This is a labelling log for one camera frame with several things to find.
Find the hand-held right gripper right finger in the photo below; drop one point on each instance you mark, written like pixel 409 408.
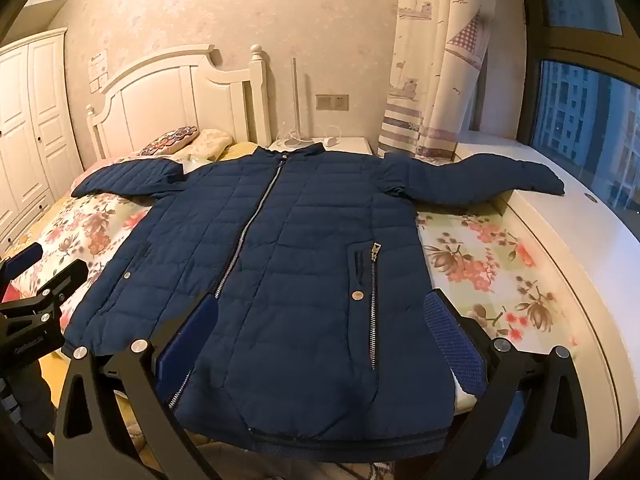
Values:
pixel 457 345

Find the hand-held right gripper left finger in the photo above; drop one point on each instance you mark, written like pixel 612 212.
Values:
pixel 187 345

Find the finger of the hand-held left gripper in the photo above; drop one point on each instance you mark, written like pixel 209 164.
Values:
pixel 22 260
pixel 65 277

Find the navy quilted zip jacket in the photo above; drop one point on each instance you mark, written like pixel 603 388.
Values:
pixel 300 260

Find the bed with floral sheet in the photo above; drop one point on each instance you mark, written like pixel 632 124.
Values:
pixel 475 260

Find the white panelled wardrobe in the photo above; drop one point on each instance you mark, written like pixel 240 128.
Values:
pixel 35 125

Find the white window platform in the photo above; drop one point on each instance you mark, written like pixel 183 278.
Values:
pixel 575 240

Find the patterned round cushion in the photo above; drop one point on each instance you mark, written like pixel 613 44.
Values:
pixel 170 141

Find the pale floral pillow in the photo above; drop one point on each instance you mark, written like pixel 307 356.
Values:
pixel 210 142

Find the white wooden headboard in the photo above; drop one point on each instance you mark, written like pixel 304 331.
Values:
pixel 165 90

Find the white nightstand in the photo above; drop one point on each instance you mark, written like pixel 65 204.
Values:
pixel 350 144

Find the dark framed window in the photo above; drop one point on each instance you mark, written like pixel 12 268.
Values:
pixel 580 110

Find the white pole lamp stand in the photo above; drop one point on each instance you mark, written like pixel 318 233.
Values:
pixel 295 100

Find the printed cream curtain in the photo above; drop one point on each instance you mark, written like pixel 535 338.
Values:
pixel 435 60

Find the paper sheet on wall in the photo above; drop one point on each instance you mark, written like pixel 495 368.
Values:
pixel 99 70

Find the wall switch panel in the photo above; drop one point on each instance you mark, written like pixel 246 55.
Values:
pixel 332 102

